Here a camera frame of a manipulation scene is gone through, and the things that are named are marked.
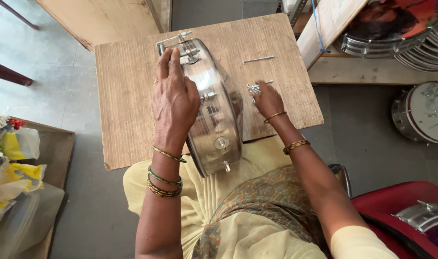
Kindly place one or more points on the double gold bangle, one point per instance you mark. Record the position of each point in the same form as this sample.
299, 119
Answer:
295, 145

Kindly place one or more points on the light wooden plank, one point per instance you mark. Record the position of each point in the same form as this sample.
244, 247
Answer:
103, 18

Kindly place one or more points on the person's left hand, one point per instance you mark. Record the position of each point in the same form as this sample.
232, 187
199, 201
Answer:
174, 104

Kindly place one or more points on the thin green gold bangle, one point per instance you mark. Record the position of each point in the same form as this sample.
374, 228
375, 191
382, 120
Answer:
167, 154

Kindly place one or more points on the stack of green gold bangles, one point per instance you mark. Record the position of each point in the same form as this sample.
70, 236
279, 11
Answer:
164, 187

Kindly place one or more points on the loose steel tension rod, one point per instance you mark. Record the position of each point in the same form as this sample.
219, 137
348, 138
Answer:
258, 59

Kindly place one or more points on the slotted metal angle bar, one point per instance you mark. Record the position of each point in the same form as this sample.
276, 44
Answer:
294, 10

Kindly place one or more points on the pale yellow sari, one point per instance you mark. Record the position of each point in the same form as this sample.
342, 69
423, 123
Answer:
240, 216

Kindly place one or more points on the steel tension rod with hook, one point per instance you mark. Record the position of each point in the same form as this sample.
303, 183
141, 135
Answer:
172, 39

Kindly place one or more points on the white-headed steel drum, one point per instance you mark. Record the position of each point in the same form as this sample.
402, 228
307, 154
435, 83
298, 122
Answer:
425, 111

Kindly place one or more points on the chrome chair frame tube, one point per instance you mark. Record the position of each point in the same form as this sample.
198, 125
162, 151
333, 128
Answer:
343, 178

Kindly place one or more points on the dark wooden furniture leg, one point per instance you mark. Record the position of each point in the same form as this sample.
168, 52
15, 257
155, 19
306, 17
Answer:
10, 73
17, 15

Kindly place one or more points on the shiny steel drum shell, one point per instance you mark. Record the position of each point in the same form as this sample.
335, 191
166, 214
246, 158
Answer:
219, 118

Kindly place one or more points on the person's right fingers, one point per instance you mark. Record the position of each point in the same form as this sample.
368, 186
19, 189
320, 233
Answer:
264, 88

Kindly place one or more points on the wooden shelf with drum stack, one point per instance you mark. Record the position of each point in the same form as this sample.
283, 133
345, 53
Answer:
384, 36

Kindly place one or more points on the small wooden work table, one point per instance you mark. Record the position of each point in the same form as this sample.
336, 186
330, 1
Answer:
132, 90

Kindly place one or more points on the bunch of steel tension hooks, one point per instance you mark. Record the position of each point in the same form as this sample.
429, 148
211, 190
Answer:
254, 87

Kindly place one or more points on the person's right hand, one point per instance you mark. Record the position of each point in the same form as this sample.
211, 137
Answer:
270, 102

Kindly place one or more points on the purple-headed steel drum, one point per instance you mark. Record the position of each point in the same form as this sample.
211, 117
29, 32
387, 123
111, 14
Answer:
427, 219

